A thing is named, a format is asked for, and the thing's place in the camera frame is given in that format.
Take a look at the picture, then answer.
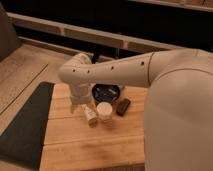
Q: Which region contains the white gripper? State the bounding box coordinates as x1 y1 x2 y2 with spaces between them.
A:
70 95 91 112

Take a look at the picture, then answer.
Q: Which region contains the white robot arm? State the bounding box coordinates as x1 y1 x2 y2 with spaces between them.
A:
59 49 213 171

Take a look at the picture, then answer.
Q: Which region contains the dark ceramic bowl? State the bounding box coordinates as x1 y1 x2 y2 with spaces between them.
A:
92 84 120 104

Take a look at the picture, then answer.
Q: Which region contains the black rectangular block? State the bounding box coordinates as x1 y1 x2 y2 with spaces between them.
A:
116 98 131 116

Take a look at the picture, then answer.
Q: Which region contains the dark green floor mat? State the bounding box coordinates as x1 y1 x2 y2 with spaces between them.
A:
0 82 54 169

